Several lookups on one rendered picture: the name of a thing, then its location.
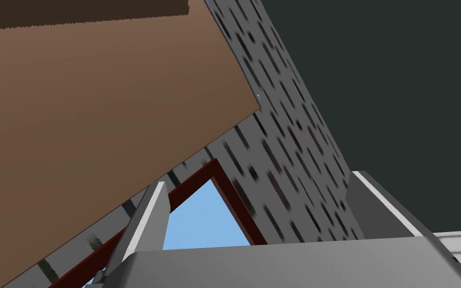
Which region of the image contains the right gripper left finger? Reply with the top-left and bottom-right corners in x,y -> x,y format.
105,181 -> 171,277

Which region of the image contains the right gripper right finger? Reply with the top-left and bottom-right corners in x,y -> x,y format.
345,170 -> 435,241

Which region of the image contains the red-framed window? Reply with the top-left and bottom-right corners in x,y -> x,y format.
46,158 -> 269,288

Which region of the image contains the brown cupboard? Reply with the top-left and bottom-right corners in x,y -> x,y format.
0,0 -> 262,288

